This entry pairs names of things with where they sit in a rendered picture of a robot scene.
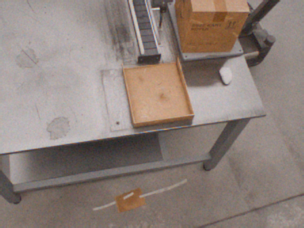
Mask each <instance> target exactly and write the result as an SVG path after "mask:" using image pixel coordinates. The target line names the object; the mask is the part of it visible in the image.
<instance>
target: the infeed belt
mask: <svg viewBox="0 0 304 228"><path fill-rule="evenodd" d="M132 2H133V7H134V13H135V15H136V21H137V23H138V29H139V31H140V37H141V39H142V45H143V50H144V54H141V52H140V56H141V57H142V56H155V55H159V52H158V51H157V46H156V43H155V38H154V36H153V30H152V26H151V23H150V19H149V14H148V11H147V6H146V4H145V0H132ZM128 5H129V8H130V2H129V0H128ZM130 13H131V8H130ZM131 18H132V21H133V16H132V13H131ZM133 27H134V30H135V35H136V29H135V25H134V21H133ZM136 40H137V43H138V37H137V35H136ZM138 48H139V51H140V46H139V44H138Z"/></svg>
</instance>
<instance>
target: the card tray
mask: <svg viewBox="0 0 304 228"><path fill-rule="evenodd" d="M122 71H123V78H124V83H125V85H126V92H127V95H128V102H129V105H130V112H131V115H132V121H133V127H134V128H135V127H139V126H148V125H155V124H162V123H169V122H173V121H183V120H187V119H193V118H194V116H195V113H194V111H193V106H192V104H191V99H190V95H189V93H188V89H187V84H186V82H185V78H184V76H183V71H182V69H181V64H180V62H179V59H178V58H177V61H176V62H169V63H165V64H152V65H148V66H136V67H130V68H124V66H123V64H122Z"/></svg>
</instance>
